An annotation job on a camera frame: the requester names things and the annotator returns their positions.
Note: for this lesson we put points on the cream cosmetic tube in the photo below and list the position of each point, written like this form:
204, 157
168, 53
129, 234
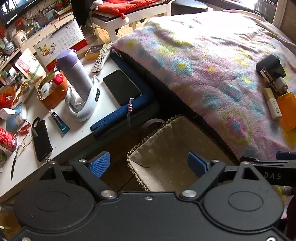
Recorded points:
272, 104

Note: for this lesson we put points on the teal cream tube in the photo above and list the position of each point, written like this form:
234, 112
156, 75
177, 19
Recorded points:
59, 121

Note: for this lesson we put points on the red cushion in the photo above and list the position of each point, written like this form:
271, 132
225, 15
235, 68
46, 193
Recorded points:
124, 7

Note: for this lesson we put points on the white wooden frame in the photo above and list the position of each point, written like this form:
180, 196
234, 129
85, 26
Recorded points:
278, 11

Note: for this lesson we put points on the pink printed fleece blanket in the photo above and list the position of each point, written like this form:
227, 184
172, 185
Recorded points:
196, 69

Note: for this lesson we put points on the desk calendar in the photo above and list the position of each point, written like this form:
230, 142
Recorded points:
67, 34

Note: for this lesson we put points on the glossy black angular object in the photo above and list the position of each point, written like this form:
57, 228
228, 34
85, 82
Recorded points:
278, 69

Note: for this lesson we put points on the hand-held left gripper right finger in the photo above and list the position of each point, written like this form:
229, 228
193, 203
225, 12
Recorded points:
196, 163

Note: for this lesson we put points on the white and blue tissue pack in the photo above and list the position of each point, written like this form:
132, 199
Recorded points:
13, 117

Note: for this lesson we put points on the black hanging garment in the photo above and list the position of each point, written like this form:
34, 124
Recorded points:
79, 11

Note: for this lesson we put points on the blue and white vase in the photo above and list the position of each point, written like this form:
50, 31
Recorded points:
9, 47

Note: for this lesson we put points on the white ceramic jar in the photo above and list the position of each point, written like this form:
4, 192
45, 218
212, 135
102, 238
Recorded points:
18, 38

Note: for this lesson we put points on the grey remote control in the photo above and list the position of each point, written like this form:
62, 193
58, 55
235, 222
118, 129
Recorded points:
101, 59

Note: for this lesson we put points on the orange bottle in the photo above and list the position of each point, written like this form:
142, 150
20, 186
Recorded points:
288, 109

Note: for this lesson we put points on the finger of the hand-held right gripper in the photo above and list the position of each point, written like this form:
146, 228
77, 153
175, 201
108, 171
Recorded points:
285, 155

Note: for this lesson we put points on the white wooden bench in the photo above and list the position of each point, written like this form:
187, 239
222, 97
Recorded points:
138, 14

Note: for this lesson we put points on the television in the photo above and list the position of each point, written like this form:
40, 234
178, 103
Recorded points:
16, 9

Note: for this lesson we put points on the blue padded edge cushion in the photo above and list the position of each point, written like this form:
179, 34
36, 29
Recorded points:
145, 92

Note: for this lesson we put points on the beige fabric-lined basket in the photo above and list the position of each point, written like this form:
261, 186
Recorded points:
161, 148

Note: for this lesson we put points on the small yellow box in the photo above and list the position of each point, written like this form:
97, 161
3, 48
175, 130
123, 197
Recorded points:
91, 55

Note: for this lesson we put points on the black phone case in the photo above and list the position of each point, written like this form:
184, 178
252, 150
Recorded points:
41, 141

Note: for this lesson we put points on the red can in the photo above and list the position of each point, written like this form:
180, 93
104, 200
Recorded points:
7, 139

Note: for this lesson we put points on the purple thermos bottle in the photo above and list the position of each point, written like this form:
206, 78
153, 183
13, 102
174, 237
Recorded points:
74, 69

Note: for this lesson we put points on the black pen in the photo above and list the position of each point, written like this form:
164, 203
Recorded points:
13, 166

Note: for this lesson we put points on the red-capped small bottle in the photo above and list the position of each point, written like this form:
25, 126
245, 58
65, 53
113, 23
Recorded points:
58, 80

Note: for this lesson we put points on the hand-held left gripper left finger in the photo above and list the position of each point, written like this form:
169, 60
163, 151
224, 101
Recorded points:
100, 163

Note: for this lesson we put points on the black round stool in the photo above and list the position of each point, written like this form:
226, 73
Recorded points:
189, 5

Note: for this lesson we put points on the white snack bag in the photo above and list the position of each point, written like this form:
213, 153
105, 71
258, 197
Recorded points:
30, 66

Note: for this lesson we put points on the white charger plug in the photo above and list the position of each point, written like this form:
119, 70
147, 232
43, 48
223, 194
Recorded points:
281, 84

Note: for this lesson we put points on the black smartphone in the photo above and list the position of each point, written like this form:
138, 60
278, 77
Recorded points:
121, 87

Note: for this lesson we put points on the gold lipstick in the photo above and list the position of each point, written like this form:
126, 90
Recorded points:
266, 75

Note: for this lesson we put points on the dark rounded matte case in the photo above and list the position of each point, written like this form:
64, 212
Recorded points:
268, 62

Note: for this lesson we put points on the white neck massager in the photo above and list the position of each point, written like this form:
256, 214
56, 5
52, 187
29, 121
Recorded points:
85, 109

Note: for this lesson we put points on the orange round container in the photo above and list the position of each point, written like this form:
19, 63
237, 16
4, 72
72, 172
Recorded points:
57, 96

